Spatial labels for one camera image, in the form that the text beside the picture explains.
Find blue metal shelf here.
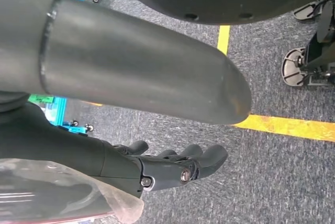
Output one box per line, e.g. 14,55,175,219
43,0,118,136

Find green plastic crate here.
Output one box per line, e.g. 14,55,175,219
28,94,54,105

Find translucent plastic shield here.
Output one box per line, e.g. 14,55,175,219
0,158,145,224

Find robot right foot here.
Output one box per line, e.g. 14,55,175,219
281,47,335,88

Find yellow floor tape marker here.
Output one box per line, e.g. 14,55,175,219
79,100,103,107
217,25,335,143

